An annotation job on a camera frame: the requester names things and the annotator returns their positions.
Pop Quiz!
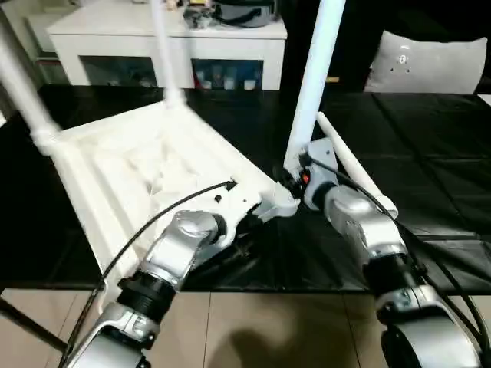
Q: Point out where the white glass-door cabinet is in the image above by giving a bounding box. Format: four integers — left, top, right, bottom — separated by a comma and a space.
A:
44, 6, 289, 92

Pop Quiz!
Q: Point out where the white plastic table leg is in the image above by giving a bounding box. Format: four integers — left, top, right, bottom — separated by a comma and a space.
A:
315, 111, 399, 220
282, 0, 349, 182
148, 0, 186, 111
0, 6, 63, 155

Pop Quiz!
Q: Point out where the white flat board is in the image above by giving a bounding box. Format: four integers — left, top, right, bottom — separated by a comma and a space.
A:
475, 82, 491, 107

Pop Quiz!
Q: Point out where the black work mat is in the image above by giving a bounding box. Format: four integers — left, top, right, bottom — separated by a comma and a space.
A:
0, 84, 491, 295

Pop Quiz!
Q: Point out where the black cabinet with yellow label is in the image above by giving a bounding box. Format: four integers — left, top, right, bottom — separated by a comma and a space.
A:
281, 0, 385, 94

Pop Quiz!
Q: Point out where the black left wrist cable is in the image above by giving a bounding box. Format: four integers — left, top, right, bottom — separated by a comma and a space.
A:
58, 179, 238, 368

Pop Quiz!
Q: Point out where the white plastic table top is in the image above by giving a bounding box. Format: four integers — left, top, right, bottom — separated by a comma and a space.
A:
35, 100, 301, 308

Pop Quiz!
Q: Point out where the grey helmet on cabinet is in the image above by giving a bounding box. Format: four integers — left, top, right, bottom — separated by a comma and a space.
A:
212, 0, 278, 28

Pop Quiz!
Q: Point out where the black table frame leg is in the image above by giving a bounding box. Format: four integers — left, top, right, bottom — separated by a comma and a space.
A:
0, 296, 69, 353

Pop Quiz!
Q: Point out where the dark clutter on cabinet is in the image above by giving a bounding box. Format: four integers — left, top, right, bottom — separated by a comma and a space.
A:
181, 5, 216, 31

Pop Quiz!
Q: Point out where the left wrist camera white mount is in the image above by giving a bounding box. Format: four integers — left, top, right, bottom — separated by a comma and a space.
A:
202, 182, 266, 251

